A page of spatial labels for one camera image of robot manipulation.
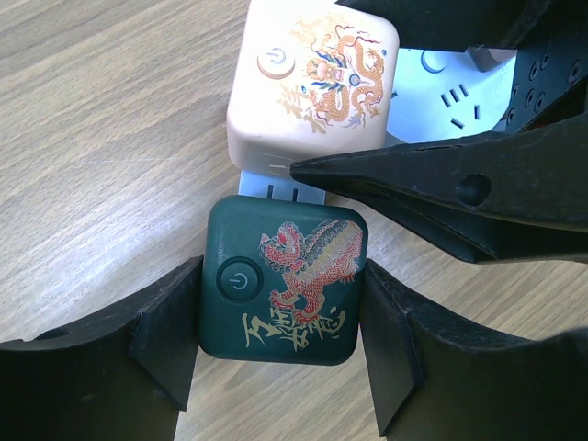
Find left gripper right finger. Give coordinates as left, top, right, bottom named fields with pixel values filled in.
left=361, top=262, right=587, bottom=440

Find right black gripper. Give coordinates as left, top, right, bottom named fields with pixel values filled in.
left=289, top=0, right=587, bottom=264

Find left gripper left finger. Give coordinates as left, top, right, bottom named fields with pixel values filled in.
left=1, top=257, right=202, bottom=440

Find dark green cube adapter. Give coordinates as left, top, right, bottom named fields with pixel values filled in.
left=197, top=196, right=368, bottom=366

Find orange cube socket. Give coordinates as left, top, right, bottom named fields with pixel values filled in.
left=227, top=0, right=400, bottom=176

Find small pink plug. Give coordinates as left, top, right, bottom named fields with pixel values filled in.
left=467, top=47, right=517, bottom=73

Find light blue power strip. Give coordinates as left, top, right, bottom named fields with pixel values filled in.
left=238, top=171, right=326, bottom=205

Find round light blue socket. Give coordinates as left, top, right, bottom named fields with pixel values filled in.
left=387, top=49, right=516, bottom=143

